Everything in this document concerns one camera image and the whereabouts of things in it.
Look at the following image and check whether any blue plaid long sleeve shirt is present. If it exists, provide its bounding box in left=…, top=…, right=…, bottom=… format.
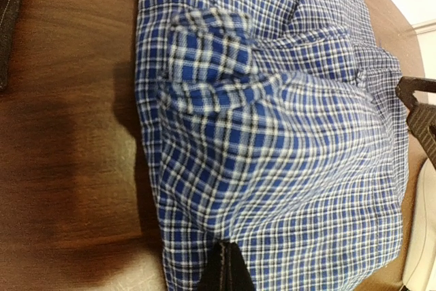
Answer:
left=135, top=0, right=408, bottom=290

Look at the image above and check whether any white plastic bin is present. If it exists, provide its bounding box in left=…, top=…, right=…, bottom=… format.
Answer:
left=403, top=160, right=436, bottom=290

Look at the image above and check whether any dark folded shirt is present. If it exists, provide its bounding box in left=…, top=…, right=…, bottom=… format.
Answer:
left=0, top=0, right=22, bottom=91

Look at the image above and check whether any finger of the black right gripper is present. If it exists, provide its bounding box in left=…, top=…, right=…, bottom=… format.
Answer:
left=395, top=76, right=435, bottom=166

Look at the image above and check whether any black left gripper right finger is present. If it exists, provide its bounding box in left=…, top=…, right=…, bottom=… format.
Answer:
left=224, top=243, right=255, bottom=291

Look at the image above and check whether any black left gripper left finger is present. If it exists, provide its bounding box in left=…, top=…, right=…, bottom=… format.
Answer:
left=198, top=241, right=227, bottom=291

